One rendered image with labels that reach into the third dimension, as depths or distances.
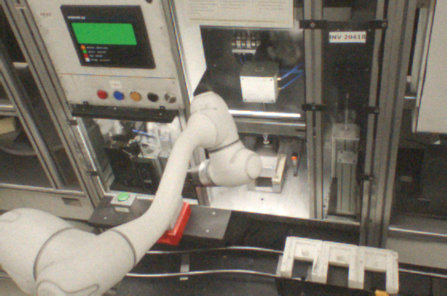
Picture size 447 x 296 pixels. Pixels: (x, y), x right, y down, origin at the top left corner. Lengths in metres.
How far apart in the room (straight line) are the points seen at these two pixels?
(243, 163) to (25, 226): 0.58
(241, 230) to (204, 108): 0.94
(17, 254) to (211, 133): 0.57
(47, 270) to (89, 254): 0.08
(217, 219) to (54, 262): 0.88
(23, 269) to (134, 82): 0.69
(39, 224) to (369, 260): 1.08
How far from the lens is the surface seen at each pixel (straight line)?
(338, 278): 1.74
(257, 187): 1.90
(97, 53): 1.54
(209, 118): 1.34
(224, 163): 1.39
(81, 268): 1.03
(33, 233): 1.11
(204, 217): 1.84
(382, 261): 1.76
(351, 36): 1.32
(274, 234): 2.17
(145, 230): 1.13
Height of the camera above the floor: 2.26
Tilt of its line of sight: 38 degrees down
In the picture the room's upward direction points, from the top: 9 degrees counter-clockwise
